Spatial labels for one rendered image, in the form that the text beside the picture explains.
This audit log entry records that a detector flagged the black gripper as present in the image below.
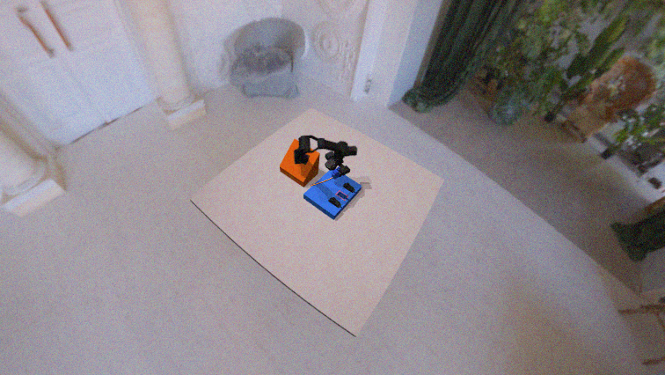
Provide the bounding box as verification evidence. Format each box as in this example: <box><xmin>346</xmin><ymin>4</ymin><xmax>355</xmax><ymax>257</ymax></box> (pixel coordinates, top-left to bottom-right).
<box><xmin>325</xmin><ymin>151</ymin><xmax>350</xmax><ymax>176</ymax></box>

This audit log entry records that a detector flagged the blue flat deck plate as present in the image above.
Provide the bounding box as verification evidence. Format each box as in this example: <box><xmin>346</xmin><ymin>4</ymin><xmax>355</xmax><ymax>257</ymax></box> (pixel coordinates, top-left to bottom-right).
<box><xmin>303</xmin><ymin>170</ymin><xmax>362</xmax><ymax>220</ymax></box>

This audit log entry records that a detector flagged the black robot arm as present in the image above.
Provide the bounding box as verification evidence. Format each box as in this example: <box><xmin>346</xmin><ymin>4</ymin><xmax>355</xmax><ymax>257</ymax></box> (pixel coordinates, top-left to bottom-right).
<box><xmin>294</xmin><ymin>136</ymin><xmax>358</xmax><ymax>171</ymax></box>

